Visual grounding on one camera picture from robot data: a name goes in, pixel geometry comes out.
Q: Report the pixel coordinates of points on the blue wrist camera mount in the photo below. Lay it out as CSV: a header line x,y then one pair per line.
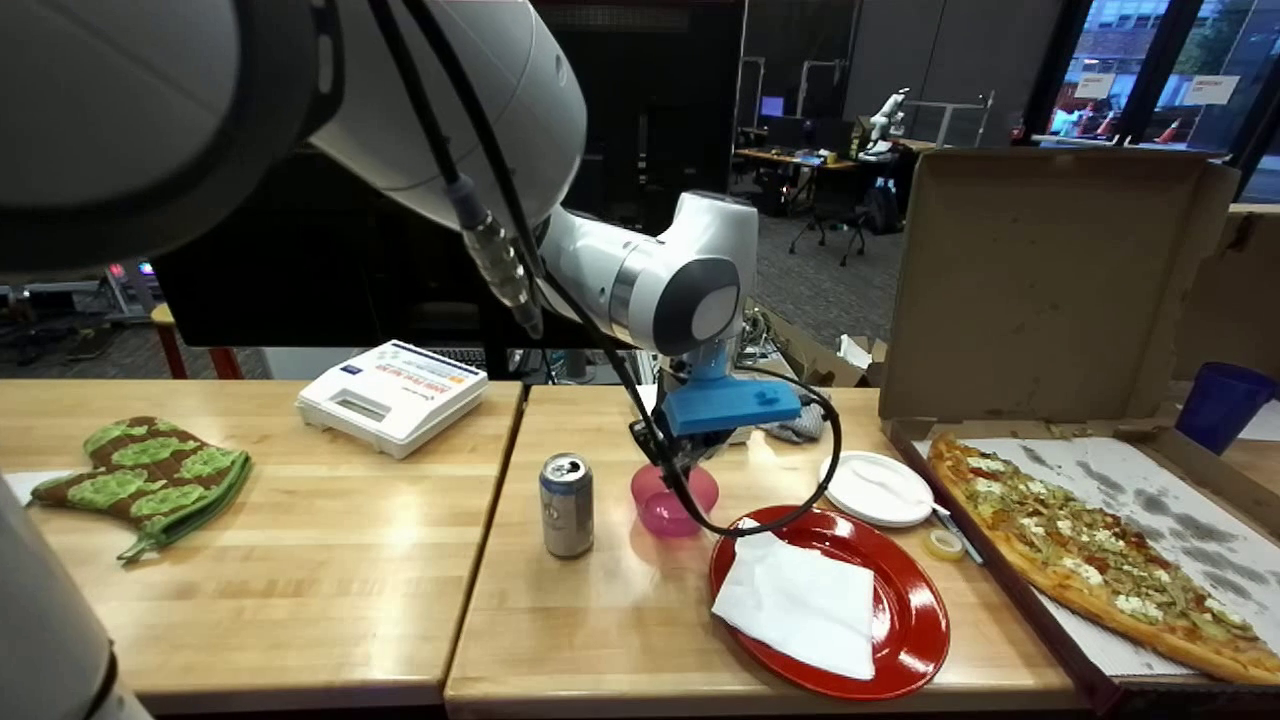
x,y
726,404

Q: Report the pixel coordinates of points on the white electronic scale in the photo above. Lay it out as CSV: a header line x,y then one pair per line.
x,y
395,396

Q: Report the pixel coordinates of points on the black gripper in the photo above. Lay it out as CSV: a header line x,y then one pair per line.
x,y
675,453

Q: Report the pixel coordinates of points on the cardboard pizza box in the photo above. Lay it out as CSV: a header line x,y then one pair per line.
x,y
1036,316

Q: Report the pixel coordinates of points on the clear tape roll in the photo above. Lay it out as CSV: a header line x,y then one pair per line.
x,y
946,545

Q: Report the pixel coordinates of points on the red plate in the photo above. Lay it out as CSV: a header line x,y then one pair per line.
x,y
908,623

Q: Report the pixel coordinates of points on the blue plastic cup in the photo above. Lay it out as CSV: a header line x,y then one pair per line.
x,y
1220,404

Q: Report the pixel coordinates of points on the white paper napkin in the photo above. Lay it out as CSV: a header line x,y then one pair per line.
x,y
800,607

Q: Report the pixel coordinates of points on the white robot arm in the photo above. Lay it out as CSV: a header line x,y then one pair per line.
x,y
139,125

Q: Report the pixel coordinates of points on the small white plate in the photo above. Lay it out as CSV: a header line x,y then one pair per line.
x,y
880,490

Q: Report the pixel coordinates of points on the silver soda can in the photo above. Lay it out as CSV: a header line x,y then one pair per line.
x,y
566,507

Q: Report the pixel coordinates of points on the green brown oven mitt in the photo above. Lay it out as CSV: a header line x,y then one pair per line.
x,y
152,477

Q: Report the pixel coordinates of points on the pizza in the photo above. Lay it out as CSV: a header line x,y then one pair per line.
x,y
1096,567

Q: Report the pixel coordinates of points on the pink plastic bowl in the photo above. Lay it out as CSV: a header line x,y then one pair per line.
x,y
661,509

